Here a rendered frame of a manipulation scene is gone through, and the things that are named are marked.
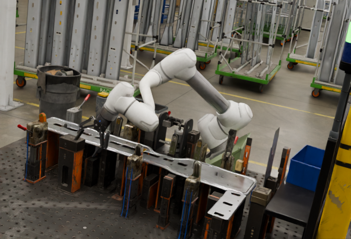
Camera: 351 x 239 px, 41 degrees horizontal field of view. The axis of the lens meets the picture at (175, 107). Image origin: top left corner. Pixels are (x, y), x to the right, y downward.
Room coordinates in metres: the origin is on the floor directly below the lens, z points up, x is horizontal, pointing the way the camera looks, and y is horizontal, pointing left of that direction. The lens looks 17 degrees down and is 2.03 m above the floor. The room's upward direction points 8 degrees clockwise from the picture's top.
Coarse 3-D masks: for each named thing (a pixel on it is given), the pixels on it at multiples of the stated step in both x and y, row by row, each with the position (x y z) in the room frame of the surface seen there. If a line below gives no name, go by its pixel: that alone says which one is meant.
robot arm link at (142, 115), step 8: (152, 72) 2.74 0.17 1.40; (144, 80) 2.62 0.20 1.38; (152, 80) 2.67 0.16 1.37; (144, 88) 2.53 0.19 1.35; (144, 96) 2.48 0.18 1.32; (152, 96) 2.49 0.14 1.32; (136, 104) 2.25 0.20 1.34; (144, 104) 2.28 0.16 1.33; (152, 104) 2.40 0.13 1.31; (128, 112) 2.23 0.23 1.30; (136, 112) 2.22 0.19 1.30; (144, 112) 2.23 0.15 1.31; (152, 112) 2.26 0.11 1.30; (136, 120) 2.22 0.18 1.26; (144, 120) 2.21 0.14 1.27; (152, 120) 2.22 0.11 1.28; (144, 128) 2.22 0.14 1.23; (152, 128) 2.22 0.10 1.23
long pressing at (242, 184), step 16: (48, 128) 2.63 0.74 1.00; (64, 128) 2.66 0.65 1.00; (96, 144) 2.48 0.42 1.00; (112, 144) 2.51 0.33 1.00; (128, 144) 2.54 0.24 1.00; (144, 160) 2.36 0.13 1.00; (160, 160) 2.38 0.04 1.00; (176, 160) 2.41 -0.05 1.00; (192, 160) 2.44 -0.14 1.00; (208, 176) 2.26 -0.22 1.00; (224, 176) 2.29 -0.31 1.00; (240, 176) 2.31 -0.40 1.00; (240, 192) 2.13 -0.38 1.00
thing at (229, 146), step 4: (228, 132) 2.41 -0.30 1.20; (232, 132) 2.40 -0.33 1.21; (236, 132) 2.44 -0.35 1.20; (228, 136) 2.43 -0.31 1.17; (232, 136) 2.43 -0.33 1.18; (228, 140) 2.43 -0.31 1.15; (232, 140) 2.42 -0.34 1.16; (228, 144) 2.43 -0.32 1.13; (232, 144) 2.41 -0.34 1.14; (228, 148) 2.43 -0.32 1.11; (232, 148) 2.42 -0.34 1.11; (224, 156) 2.41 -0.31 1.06; (228, 160) 2.40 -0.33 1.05
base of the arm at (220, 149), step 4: (220, 144) 2.99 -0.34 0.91; (224, 144) 3.00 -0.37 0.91; (216, 148) 2.99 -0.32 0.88; (220, 148) 2.99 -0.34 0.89; (224, 148) 2.98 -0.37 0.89; (212, 152) 3.02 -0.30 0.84; (216, 152) 2.99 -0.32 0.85; (220, 152) 2.98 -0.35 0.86; (208, 156) 3.06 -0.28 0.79; (212, 156) 2.98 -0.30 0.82
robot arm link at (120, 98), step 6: (120, 84) 2.28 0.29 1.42; (126, 84) 2.29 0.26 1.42; (114, 90) 2.27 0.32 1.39; (120, 90) 2.26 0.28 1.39; (126, 90) 2.26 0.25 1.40; (132, 90) 2.28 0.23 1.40; (108, 96) 2.29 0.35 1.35; (114, 96) 2.26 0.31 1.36; (120, 96) 2.25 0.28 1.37; (126, 96) 2.26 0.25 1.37; (132, 96) 2.30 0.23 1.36; (108, 102) 2.27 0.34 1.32; (114, 102) 2.25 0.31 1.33; (120, 102) 2.25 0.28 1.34; (126, 102) 2.25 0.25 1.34; (132, 102) 2.26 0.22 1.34; (108, 108) 2.26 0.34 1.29; (114, 108) 2.25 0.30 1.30; (120, 108) 2.24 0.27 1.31; (126, 108) 2.24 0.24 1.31
